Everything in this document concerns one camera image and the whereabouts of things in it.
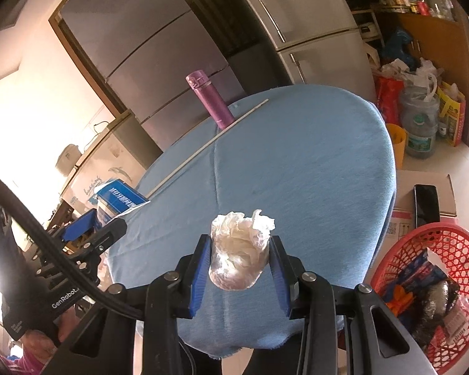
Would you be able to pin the red bag on floor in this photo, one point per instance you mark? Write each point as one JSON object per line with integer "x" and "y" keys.
{"x": 388, "y": 91}

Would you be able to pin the black plastic bag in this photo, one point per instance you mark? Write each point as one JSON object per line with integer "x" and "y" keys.
{"x": 437, "y": 302}

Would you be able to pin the blue crushed carton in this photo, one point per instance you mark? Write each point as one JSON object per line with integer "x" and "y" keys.
{"x": 115, "y": 198}

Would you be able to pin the black smartphone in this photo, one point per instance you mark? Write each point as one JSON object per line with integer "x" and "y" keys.
{"x": 426, "y": 205}

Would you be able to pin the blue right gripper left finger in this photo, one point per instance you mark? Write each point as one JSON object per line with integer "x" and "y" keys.
{"x": 197, "y": 273}

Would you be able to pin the large clear water jug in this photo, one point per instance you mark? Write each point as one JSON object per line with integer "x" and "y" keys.
{"x": 419, "y": 117}

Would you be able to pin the cardboard box on floor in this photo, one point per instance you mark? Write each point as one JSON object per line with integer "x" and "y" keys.
{"x": 402, "y": 217}

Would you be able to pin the silver two-door refrigerator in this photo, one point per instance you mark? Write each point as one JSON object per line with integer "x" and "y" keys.
{"x": 318, "y": 42}

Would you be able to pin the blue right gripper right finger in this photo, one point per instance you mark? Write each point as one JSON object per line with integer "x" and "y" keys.
{"x": 285, "y": 280}

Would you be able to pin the person's left hand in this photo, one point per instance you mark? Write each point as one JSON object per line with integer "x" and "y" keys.
{"x": 42, "y": 348}

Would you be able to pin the white tissue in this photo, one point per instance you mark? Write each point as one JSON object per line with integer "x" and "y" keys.
{"x": 240, "y": 248}

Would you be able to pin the blue plastic bag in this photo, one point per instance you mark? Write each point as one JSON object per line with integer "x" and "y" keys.
{"x": 421, "y": 273}

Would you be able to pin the purple thermos bottle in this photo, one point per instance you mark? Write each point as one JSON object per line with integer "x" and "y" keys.
{"x": 209, "y": 96}

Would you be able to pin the blue tablecloth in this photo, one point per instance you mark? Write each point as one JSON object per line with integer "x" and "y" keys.
{"x": 316, "y": 159}

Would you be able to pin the grey multi-door refrigerator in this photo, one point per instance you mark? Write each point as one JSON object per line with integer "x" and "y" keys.
{"x": 144, "y": 49}

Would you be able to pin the white chest freezer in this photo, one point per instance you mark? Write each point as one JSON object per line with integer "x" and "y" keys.
{"x": 123, "y": 150}

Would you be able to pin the red mesh waste basket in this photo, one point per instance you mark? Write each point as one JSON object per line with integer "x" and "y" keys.
{"x": 450, "y": 243}

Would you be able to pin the white medicine box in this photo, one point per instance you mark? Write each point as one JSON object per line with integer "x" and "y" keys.
{"x": 455, "y": 323}

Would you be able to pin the yellow red paper bag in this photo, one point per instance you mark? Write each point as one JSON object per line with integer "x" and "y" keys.
{"x": 452, "y": 113}

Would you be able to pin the long white stick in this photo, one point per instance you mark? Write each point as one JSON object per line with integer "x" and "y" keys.
{"x": 204, "y": 147}

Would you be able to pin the orange snack wrapper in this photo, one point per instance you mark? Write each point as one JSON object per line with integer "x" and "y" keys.
{"x": 400, "y": 300}

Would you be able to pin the wooden shelf cabinet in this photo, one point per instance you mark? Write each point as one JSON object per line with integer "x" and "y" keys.
{"x": 424, "y": 32}

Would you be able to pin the white rice cooker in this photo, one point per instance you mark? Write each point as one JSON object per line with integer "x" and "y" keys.
{"x": 67, "y": 159}

